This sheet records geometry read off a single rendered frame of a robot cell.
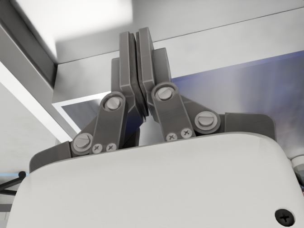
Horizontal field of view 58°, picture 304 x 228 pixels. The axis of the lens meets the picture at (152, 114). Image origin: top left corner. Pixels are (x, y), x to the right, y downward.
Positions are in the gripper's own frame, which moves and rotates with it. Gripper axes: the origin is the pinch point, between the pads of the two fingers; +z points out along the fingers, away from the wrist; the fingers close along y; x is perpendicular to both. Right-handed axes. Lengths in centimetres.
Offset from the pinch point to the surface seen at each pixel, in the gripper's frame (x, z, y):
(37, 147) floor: -147, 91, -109
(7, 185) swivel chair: -179, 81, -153
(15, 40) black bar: 2.2, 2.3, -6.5
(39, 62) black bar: 0.1, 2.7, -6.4
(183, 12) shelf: 0.1, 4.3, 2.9
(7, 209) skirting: -243, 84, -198
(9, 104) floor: -97, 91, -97
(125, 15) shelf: 0.9, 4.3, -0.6
